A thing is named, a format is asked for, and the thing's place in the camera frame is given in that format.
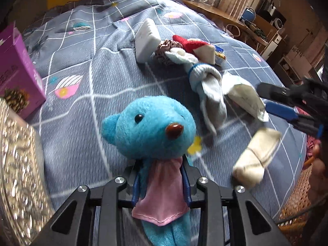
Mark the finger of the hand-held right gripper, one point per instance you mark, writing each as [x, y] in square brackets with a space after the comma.
[274, 91]
[280, 110]

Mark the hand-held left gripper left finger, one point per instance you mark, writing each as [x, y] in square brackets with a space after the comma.
[135, 191]

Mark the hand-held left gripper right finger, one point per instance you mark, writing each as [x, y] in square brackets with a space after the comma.
[188, 191]

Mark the white wipes packet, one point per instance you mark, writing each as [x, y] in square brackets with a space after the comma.
[243, 94]

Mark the beige sock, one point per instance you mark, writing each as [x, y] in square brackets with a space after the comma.
[253, 158]

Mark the grey sock with blue stripes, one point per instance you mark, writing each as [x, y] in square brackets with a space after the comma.
[207, 87]

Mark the blue teddy bear plush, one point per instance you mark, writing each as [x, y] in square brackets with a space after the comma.
[153, 123]

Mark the white fluffy cloth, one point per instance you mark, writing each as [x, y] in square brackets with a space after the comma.
[179, 56]

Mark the brown satin scrunchie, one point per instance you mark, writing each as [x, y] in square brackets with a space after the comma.
[164, 49]

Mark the white waffle towel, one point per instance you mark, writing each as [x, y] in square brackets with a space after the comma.
[147, 38]

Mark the person's right forearm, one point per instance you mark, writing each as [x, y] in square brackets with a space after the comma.
[320, 176]

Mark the white cabinet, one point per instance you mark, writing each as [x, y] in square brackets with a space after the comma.
[297, 56]

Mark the pink patterned cloth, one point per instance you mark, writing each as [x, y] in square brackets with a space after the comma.
[311, 143]

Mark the small yellow blue packet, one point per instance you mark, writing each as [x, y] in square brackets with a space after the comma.
[219, 56]

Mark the wooden shelf unit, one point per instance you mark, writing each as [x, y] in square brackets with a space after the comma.
[266, 24]

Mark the blue bag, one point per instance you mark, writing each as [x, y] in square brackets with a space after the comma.
[248, 14]

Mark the black electronic device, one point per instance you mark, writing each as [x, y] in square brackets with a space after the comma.
[269, 9]

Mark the orange wicker chair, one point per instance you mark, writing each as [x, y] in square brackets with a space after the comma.
[294, 202]

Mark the wooden desk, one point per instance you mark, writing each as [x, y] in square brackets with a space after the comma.
[220, 12]

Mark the red and white sock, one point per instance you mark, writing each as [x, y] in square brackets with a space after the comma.
[191, 44]

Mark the grey checked printed blanket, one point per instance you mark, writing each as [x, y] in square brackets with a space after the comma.
[102, 82]

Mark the purple cardboard box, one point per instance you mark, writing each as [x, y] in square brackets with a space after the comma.
[15, 64]

